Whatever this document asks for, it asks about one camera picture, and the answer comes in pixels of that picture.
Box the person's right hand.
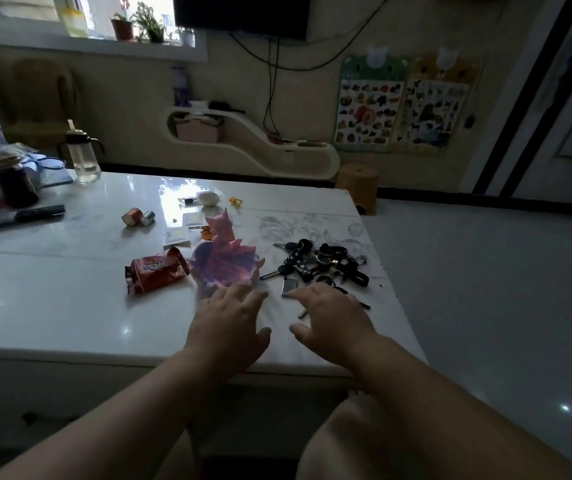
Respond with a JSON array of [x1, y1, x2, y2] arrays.
[[287, 282, 382, 368]]

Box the person's left hand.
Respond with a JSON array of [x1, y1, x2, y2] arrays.
[[184, 282, 273, 378]]

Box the person's left forearm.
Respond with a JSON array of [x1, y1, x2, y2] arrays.
[[0, 347, 227, 480]]

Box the person's right forearm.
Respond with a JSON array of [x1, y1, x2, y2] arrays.
[[346, 337, 572, 480]]

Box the pile of black keys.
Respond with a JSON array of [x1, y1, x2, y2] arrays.
[[260, 239, 371, 320]]

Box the pink purple cat-shaped tray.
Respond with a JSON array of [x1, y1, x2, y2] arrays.
[[188, 208, 266, 287]]

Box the red snack packet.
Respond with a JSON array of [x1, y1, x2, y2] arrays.
[[124, 247, 191, 296]]

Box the brown plastic stool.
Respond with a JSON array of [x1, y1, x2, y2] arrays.
[[335, 163, 380, 216]]

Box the fruit picture poster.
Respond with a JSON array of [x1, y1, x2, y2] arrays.
[[333, 45, 409, 153]]

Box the clear water bottle with straw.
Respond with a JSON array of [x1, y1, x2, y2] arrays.
[[57, 120, 105, 184]]

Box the animal picture poster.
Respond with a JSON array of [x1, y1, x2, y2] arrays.
[[397, 47, 481, 154]]

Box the black marker pen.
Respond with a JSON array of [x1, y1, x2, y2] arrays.
[[0, 204, 67, 228]]

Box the dark glass jar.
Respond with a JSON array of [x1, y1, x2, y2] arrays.
[[0, 161, 40, 209]]

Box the yellow armchair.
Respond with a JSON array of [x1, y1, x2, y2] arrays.
[[2, 59, 83, 151]]

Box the black television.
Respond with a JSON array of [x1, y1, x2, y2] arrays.
[[173, 0, 312, 43]]

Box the green potted plant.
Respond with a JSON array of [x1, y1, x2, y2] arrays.
[[133, 2, 168, 44]]

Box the red flower pot plant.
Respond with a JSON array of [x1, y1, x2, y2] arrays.
[[110, 0, 137, 42]]

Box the white curved wall shelf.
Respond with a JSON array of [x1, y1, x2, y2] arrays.
[[162, 106, 341, 181]]

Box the black cables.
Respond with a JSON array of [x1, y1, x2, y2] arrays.
[[228, 0, 394, 138]]

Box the white door with black frame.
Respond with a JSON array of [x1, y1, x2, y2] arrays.
[[471, 0, 572, 205]]

